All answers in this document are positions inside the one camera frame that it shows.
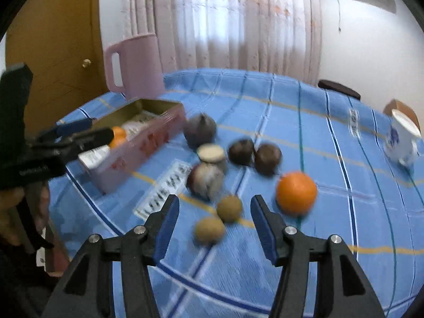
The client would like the blue plaid tablecloth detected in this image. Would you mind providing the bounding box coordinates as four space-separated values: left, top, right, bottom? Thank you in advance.
50 69 423 317

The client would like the wooden door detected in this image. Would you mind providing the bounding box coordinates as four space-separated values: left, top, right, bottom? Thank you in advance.
6 0 108 136

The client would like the dark round stool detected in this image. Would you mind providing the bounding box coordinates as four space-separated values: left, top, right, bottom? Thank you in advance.
318 80 361 100

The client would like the dark chestnut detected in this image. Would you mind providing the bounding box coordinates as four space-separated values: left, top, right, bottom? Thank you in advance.
228 138 255 166
254 143 282 176

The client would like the pink electric kettle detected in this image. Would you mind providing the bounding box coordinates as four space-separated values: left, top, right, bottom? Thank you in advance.
104 34 165 100

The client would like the pink floral curtain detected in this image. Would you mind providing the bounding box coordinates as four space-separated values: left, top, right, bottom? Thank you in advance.
121 0 321 85

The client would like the white paper sheet in tin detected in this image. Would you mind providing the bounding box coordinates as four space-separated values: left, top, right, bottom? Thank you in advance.
78 120 148 169

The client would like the small orange front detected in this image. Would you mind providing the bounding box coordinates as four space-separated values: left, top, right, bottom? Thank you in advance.
108 138 126 149

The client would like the white blue floral mug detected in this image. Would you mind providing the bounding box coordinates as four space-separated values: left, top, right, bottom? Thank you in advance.
384 109 421 167

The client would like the small orange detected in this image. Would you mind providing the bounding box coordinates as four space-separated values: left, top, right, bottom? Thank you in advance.
111 126 126 139
108 138 126 149

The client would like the brass door knob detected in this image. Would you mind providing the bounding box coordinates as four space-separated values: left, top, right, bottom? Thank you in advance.
82 59 91 69

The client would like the pink metal tin box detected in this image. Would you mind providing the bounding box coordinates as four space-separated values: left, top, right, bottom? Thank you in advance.
78 99 186 194

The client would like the purple round fruit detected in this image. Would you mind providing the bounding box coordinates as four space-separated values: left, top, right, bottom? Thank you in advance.
183 113 217 149

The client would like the left hand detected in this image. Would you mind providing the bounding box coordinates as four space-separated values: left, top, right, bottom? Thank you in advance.
1 182 50 246

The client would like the large orange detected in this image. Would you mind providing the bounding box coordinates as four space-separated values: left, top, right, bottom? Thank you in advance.
275 171 318 216

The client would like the brown wooden chair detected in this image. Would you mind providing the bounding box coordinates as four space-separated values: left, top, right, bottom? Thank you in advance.
383 99 420 130

